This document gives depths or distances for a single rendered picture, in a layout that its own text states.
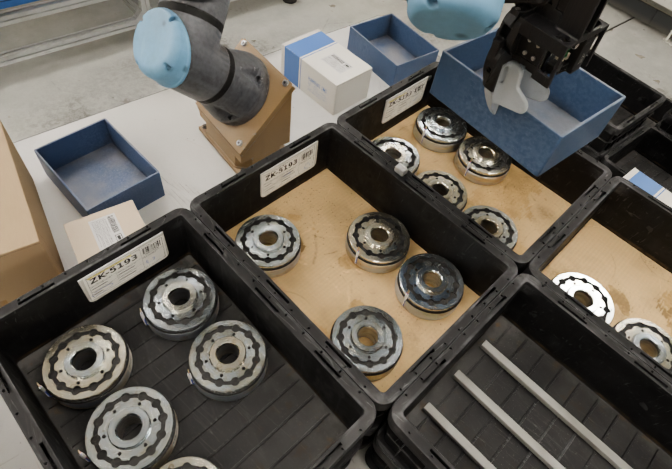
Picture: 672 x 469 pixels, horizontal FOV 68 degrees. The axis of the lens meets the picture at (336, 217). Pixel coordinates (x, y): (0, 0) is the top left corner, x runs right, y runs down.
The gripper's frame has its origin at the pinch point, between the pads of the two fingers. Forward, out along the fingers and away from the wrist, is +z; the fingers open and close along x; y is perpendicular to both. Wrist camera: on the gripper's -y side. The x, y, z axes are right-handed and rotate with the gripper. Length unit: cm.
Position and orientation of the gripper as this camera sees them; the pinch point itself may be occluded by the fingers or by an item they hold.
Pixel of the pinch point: (494, 100)
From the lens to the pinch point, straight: 69.6
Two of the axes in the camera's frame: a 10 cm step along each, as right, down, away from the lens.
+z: -0.5, 5.8, 8.1
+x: 8.0, -4.7, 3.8
